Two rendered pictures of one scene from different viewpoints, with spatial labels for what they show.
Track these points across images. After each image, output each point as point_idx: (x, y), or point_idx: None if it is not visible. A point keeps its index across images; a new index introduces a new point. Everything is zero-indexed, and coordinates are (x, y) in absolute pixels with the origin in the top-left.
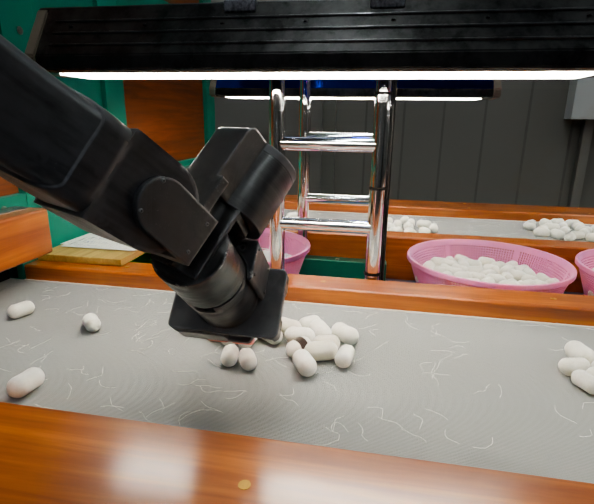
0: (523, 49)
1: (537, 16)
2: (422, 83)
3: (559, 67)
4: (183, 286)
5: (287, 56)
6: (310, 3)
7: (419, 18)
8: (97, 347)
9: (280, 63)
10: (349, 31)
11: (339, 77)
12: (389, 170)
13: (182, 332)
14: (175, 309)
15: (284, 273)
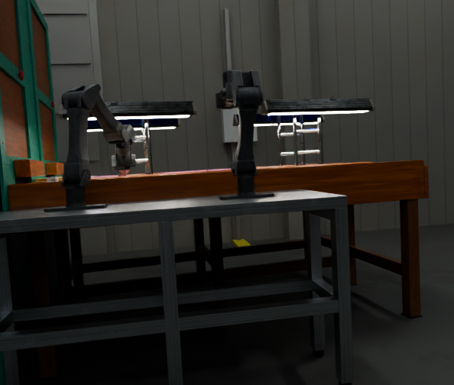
0: (174, 111)
1: (176, 105)
2: (154, 123)
3: (181, 114)
4: (123, 148)
5: (127, 113)
6: (130, 102)
7: (154, 105)
8: None
9: (125, 114)
10: (140, 108)
11: (137, 118)
12: (150, 143)
13: (115, 168)
14: (112, 163)
15: (134, 155)
